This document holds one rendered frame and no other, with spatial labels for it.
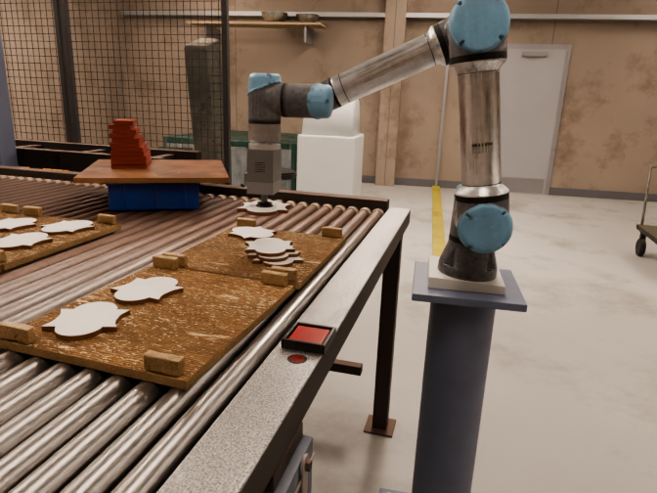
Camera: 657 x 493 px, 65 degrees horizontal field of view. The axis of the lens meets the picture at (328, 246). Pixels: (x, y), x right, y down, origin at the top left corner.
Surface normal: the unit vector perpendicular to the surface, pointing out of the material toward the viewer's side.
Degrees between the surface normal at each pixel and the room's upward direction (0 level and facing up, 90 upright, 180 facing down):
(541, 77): 90
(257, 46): 90
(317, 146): 90
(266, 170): 90
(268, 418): 0
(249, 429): 0
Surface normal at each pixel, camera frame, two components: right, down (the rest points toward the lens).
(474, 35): -0.18, 0.14
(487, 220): -0.15, 0.40
